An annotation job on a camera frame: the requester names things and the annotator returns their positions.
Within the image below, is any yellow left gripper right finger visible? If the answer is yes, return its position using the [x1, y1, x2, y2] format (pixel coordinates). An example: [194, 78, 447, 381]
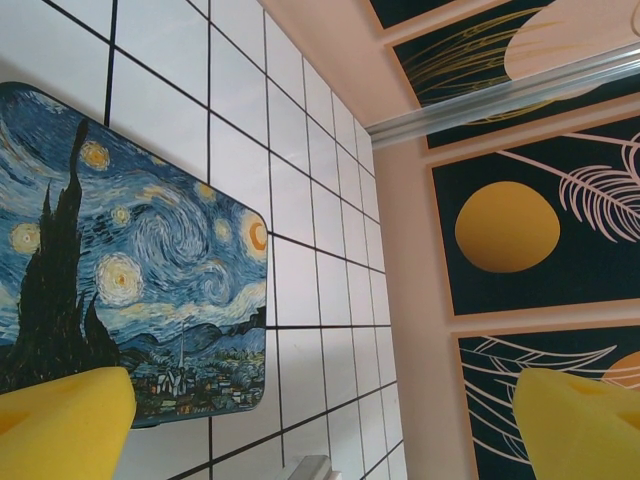
[513, 368, 640, 480]

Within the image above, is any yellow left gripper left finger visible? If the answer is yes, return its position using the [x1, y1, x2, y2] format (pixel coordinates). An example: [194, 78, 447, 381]
[0, 365, 137, 480]

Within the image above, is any starry night painted box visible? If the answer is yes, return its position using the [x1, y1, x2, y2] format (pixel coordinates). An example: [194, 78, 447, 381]
[0, 81, 270, 430]

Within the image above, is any aluminium frame rail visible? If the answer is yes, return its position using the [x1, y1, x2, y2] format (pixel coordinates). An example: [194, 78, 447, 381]
[282, 454, 344, 480]

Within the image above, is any aluminium corner post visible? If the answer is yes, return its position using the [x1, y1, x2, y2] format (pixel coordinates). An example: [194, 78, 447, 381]
[367, 42, 640, 150]

